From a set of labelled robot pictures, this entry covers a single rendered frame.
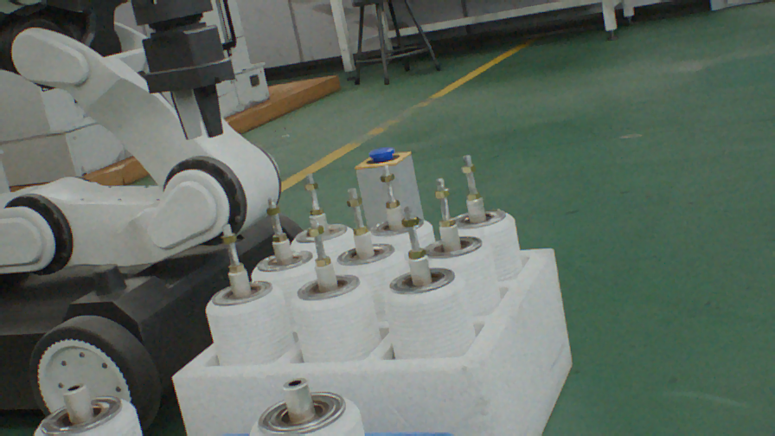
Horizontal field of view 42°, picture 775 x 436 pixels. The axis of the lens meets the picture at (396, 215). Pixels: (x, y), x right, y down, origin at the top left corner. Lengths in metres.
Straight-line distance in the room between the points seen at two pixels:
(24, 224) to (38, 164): 2.18
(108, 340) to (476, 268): 0.55
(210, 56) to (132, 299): 0.50
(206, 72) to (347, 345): 0.35
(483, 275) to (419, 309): 0.15
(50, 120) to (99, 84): 2.25
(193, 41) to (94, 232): 0.65
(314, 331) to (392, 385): 0.12
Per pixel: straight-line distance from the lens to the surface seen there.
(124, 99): 1.60
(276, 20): 6.95
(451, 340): 1.12
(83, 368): 1.53
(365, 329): 1.17
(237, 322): 1.20
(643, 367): 1.45
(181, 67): 1.16
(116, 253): 1.72
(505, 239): 1.32
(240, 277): 1.22
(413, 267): 1.12
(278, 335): 1.22
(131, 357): 1.47
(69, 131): 3.83
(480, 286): 1.22
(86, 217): 1.73
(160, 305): 1.55
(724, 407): 1.32
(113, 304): 1.52
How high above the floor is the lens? 0.60
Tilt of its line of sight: 14 degrees down
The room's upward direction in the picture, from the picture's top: 11 degrees counter-clockwise
